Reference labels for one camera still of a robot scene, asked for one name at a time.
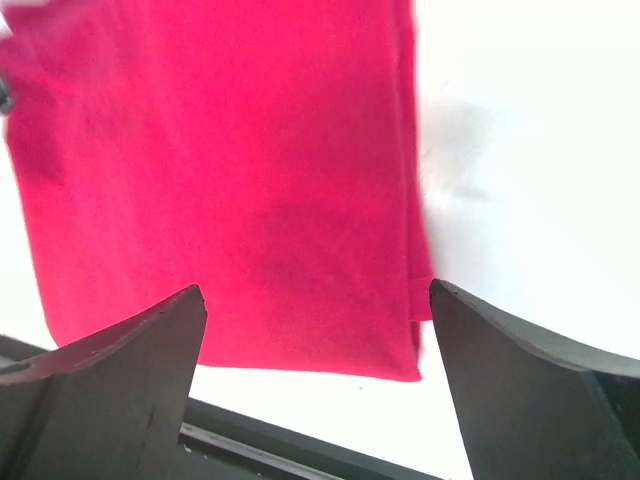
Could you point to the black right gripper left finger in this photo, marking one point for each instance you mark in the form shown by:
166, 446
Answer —
108, 406

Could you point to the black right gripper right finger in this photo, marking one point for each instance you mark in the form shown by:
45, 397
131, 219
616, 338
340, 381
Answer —
531, 403

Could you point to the magenta pink t shirt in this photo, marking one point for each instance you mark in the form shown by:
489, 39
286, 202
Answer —
262, 150

